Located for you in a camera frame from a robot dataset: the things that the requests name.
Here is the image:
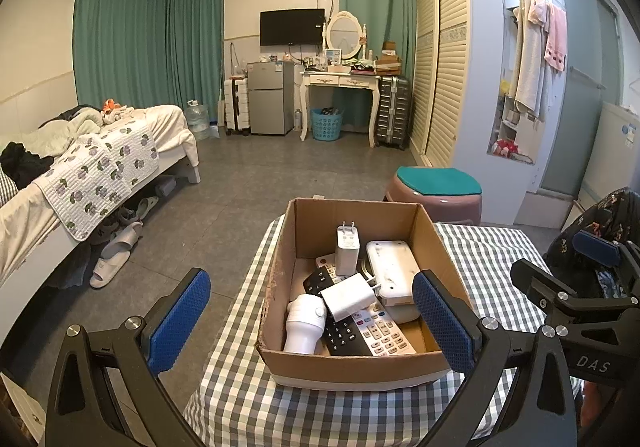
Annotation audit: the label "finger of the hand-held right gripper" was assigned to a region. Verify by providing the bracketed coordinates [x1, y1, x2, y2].
[572, 228, 640, 296]
[510, 258, 627, 329]

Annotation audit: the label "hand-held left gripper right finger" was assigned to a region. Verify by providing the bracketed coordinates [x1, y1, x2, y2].
[412, 270, 579, 447]

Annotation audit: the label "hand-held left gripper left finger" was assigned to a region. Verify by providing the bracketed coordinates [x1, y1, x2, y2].
[44, 268, 212, 447]

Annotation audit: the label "white earbuds case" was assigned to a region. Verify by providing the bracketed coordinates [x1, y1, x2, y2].
[384, 304, 419, 323]

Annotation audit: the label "white router with rubber feet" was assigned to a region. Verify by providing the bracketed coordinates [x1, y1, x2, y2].
[366, 240, 421, 306]

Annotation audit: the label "black remote control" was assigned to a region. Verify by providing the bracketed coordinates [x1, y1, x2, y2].
[302, 254, 374, 357]

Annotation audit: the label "white square charger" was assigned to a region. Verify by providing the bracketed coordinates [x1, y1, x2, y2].
[320, 275, 381, 323]

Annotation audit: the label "brown cardboard box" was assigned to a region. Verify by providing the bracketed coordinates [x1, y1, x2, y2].
[256, 197, 476, 392]

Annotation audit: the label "white charger with prongs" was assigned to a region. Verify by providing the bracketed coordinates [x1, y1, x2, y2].
[334, 220, 364, 277]

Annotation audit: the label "white cylindrical device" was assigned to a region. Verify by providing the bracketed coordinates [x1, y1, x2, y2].
[284, 293, 329, 355]

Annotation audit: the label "black printed jacket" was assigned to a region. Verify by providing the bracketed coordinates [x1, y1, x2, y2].
[544, 187, 640, 299]

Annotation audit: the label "white slipper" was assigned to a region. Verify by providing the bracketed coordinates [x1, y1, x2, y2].
[90, 252, 132, 289]
[102, 222, 145, 256]

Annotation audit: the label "white appliance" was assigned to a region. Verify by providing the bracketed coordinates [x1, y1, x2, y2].
[580, 101, 640, 203]

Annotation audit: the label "grey checked tablecloth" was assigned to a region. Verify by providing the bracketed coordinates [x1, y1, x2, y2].
[182, 214, 584, 447]

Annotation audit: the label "pink plastic stool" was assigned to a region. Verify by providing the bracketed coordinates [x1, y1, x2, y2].
[382, 166, 484, 226]

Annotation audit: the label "green slipper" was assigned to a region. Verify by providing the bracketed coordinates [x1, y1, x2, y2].
[134, 197, 160, 220]

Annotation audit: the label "red packet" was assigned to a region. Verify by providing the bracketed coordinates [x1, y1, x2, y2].
[492, 139, 521, 159]

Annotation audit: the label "teal seat cushion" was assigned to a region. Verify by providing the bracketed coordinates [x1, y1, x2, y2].
[395, 166, 484, 198]

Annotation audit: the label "white flower-print quilt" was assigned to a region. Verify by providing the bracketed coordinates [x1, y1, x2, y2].
[32, 119, 160, 242]

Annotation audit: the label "white hanging towel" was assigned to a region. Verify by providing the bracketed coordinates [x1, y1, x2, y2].
[512, 0, 551, 120]

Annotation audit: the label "bed with cream sheet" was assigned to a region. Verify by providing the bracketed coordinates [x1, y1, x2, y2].
[0, 104, 201, 349]

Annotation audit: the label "frosted glass door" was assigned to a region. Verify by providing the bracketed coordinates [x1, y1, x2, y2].
[540, 0, 626, 200]

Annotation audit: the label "clear water jug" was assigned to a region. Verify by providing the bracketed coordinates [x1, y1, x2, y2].
[184, 99, 211, 142]

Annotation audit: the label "pink hanging towel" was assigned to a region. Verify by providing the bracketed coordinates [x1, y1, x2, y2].
[530, 0, 569, 73]

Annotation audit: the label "dark ribbed suitcase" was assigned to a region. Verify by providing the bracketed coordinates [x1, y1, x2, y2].
[375, 75, 412, 152]

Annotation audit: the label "grey checked pillow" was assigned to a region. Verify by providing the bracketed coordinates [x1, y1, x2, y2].
[0, 169, 20, 210]

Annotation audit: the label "black cloth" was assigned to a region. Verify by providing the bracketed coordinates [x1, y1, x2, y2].
[0, 142, 55, 190]

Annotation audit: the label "pale green duvet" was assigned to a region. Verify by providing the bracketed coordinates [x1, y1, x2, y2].
[40, 107, 109, 156]

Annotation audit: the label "white suitcase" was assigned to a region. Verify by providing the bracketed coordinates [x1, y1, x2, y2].
[223, 76, 251, 137]

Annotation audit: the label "blue laundry basket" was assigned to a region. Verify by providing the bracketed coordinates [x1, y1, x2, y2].
[311, 108, 345, 142]

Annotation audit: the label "grey mini fridge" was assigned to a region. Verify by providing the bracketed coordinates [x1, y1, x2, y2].
[246, 61, 296, 136]

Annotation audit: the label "cream louvered wardrobe doors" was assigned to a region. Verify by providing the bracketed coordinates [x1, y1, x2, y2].
[410, 0, 474, 170]

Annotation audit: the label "white dressing table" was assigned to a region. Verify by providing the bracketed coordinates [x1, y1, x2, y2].
[300, 69, 382, 149]

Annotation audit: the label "stack of brown boxes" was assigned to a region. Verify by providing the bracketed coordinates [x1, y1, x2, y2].
[375, 42, 404, 76]

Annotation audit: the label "wide green curtain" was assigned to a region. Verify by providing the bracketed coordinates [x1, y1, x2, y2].
[73, 0, 226, 100]

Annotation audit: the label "oval white mirror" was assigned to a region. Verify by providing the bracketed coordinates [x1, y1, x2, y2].
[322, 11, 369, 60]

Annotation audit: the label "black wall television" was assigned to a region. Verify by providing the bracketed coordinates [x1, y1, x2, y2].
[259, 8, 326, 47]

